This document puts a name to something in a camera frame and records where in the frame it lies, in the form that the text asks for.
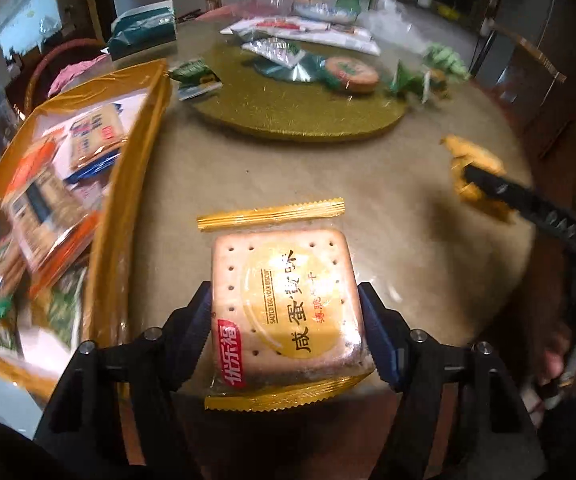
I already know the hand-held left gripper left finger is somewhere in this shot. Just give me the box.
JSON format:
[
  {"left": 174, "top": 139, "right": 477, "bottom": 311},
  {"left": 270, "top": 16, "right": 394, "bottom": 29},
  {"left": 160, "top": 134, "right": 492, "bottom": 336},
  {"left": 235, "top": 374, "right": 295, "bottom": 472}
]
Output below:
[{"left": 33, "top": 280, "right": 213, "bottom": 480}]

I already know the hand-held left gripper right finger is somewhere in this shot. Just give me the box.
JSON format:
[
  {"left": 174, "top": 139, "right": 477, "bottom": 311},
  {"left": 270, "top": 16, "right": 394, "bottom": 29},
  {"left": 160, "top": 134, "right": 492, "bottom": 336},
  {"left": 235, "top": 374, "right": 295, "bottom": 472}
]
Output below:
[{"left": 357, "top": 281, "right": 548, "bottom": 480}]

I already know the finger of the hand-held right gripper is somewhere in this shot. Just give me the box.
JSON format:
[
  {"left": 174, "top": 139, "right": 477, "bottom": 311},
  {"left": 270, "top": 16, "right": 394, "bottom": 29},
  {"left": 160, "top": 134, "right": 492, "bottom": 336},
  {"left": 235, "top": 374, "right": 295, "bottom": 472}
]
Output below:
[{"left": 462, "top": 165, "right": 543, "bottom": 217}]

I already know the small yellow snack packet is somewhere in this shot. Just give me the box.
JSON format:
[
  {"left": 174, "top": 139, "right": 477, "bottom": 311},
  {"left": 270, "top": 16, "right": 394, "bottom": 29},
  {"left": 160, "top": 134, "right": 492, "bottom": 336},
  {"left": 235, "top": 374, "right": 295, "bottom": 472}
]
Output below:
[{"left": 440, "top": 134, "right": 518, "bottom": 223}]

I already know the yellow square biscuit packet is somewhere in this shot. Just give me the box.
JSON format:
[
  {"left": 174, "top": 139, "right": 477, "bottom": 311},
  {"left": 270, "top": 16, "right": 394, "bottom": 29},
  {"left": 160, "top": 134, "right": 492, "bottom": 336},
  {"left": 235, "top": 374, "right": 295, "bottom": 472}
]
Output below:
[{"left": 196, "top": 197, "right": 391, "bottom": 413}]

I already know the yellow-taped cardboard box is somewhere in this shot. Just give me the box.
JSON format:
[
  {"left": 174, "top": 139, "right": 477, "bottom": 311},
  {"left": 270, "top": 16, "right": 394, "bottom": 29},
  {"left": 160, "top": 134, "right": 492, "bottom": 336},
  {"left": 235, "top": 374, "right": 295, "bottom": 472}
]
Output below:
[{"left": 0, "top": 58, "right": 173, "bottom": 401}]

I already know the large orange cracker packet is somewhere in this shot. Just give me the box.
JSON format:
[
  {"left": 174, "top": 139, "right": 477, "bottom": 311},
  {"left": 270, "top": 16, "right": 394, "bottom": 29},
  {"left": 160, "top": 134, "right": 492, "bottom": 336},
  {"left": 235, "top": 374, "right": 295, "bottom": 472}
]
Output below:
[{"left": 0, "top": 135, "right": 99, "bottom": 286}]

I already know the blue-label cracker packet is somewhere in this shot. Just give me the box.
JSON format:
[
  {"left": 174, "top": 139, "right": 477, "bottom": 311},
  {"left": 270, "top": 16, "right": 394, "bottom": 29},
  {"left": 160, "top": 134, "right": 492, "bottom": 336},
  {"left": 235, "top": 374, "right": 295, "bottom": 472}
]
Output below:
[{"left": 65, "top": 102, "right": 129, "bottom": 181}]

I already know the person's right hand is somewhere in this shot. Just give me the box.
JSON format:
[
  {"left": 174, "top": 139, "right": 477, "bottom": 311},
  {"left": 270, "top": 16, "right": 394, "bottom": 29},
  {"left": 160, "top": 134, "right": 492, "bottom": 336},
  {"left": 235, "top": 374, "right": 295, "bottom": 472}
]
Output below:
[{"left": 538, "top": 320, "right": 576, "bottom": 411}]

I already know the green cloth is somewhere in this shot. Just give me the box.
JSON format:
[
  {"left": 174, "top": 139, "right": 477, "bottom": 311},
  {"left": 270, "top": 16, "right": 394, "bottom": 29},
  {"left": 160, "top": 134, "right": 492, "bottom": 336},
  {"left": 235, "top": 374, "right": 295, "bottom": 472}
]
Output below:
[{"left": 423, "top": 42, "right": 471, "bottom": 81}]

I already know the wooden chair gold trim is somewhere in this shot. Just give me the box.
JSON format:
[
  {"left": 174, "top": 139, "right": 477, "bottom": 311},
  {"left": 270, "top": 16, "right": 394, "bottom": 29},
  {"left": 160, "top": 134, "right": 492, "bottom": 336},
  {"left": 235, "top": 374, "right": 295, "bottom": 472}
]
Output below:
[{"left": 472, "top": 20, "right": 568, "bottom": 161}]

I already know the round biscuit packet green wrap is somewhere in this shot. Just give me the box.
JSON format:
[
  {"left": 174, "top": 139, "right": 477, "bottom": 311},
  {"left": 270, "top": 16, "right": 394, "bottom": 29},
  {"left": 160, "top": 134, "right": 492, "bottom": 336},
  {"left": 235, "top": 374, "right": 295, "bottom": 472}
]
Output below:
[{"left": 324, "top": 56, "right": 381, "bottom": 94}]

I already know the clear plastic bag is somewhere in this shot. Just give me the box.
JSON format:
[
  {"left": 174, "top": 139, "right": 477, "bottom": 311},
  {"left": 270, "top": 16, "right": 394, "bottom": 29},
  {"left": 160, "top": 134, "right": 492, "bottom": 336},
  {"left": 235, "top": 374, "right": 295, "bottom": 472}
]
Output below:
[{"left": 358, "top": 0, "right": 429, "bottom": 51}]

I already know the gold round turntable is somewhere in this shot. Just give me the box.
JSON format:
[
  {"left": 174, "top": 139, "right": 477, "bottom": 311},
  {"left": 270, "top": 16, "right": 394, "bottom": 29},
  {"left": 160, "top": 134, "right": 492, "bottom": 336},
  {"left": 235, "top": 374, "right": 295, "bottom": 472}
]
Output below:
[{"left": 193, "top": 40, "right": 409, "bottom": 142}]

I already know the small green snack packet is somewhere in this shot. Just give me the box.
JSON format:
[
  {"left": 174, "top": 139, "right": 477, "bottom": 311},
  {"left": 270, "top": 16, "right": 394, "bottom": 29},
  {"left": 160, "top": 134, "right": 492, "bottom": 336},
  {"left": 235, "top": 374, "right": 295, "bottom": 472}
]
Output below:
[
  {"left": 178, "top": 82, "right": 221, "bottom": 102},
  {"left": 168, "top": 58, "right": 219, "bottom": 86}
]

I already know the teal foil wrapper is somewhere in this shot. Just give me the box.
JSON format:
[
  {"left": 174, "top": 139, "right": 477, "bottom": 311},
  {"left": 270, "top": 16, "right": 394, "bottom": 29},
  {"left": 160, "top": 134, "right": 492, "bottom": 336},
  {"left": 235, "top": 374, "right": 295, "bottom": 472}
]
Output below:
[{"left": 253, "top": 52, "right": 331, "bottom": 83}]

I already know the printed paper flyer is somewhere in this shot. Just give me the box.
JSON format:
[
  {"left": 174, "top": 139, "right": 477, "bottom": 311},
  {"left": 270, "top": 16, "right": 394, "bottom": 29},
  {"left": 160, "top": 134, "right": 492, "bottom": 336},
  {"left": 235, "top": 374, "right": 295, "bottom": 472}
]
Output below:
[{"left": 219, "top": 15, "right": 381, "bottom": 56}]

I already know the white plate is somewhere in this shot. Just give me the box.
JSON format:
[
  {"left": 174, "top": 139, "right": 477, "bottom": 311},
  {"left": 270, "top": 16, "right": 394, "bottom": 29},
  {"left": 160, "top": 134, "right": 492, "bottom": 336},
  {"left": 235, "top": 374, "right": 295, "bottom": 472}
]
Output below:
[{"left": 293, "top": 0, "right": 361, "bottom": 23}]

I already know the silver foil snack packet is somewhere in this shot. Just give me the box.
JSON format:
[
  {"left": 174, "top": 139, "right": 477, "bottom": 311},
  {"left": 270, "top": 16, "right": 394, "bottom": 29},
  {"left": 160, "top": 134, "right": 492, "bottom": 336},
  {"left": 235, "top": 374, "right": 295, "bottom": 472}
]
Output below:
[{"left": 240, "top": 37, "right": 306, "bottom": 68}]

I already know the pink cloth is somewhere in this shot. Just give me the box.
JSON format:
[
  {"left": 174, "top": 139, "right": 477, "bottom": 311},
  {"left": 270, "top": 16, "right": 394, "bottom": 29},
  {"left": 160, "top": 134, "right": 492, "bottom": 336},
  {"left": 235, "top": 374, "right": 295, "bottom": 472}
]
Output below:
[{"left": 48, "top": 55, "right": 111, "bottom": 96}]

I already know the green tissue box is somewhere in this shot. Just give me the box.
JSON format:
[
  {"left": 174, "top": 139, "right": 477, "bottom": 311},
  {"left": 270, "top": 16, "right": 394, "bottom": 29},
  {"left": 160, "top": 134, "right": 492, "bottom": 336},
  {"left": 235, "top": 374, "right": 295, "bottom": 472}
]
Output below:
[{"left": 107, "top": 2, "right": 177, "bottom": 61}]

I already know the red-brown curved chair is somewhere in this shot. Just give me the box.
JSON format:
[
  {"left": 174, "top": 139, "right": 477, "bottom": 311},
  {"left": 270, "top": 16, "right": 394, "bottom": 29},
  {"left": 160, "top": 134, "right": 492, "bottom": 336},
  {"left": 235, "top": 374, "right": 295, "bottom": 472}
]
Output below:
[{"left": 23, "top": 37, "right": 106, "bottom": 116}]

